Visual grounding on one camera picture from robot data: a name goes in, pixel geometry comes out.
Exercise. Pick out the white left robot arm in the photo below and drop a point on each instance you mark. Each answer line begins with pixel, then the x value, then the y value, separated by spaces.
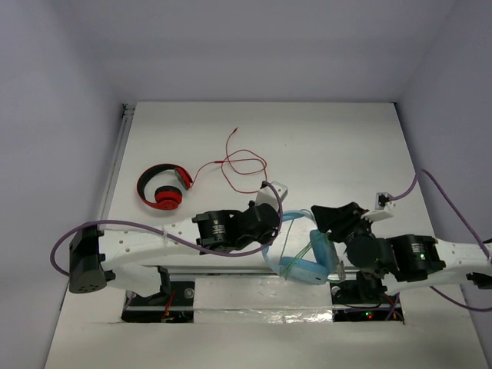
pixel 129 256

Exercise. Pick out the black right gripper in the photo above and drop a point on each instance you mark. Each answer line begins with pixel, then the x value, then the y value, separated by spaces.
pixel 339 218

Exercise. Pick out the aluminium rail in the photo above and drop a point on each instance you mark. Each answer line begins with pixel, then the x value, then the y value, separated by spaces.
pixel 284 271

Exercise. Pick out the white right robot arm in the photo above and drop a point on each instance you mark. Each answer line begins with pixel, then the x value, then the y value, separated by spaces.
pixel 465 263

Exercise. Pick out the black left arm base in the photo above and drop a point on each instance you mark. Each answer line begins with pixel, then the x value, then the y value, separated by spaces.
pixel 172 304

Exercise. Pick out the red and black headphones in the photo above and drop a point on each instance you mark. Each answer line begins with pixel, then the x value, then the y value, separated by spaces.
pixel 168 197

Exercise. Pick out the light blue headphones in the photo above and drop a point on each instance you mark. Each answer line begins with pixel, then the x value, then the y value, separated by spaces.
pixel 319 251

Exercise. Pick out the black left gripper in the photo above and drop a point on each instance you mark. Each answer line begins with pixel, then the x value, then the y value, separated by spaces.
pixel 267 221

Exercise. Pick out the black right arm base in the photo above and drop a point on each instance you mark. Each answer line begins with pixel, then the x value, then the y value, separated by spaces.
pixel 363 300

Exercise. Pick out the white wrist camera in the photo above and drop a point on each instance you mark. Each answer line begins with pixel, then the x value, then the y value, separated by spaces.
pixel 382 205
pixel 272 194

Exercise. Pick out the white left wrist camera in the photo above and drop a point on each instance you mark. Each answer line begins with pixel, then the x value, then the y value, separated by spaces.
pixel 272 194

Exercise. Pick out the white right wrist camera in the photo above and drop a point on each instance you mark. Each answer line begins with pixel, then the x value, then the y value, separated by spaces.
pixel 382 205

